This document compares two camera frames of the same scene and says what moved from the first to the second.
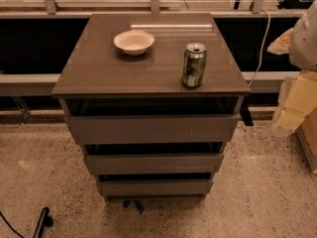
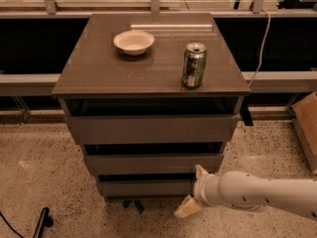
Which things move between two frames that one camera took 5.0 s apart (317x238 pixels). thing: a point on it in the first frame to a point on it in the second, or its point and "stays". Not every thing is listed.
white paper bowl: (134, 42) stays
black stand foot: (44, 219) stays
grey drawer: (156, 164) stays
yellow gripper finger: (300, 99) to (206, 188)
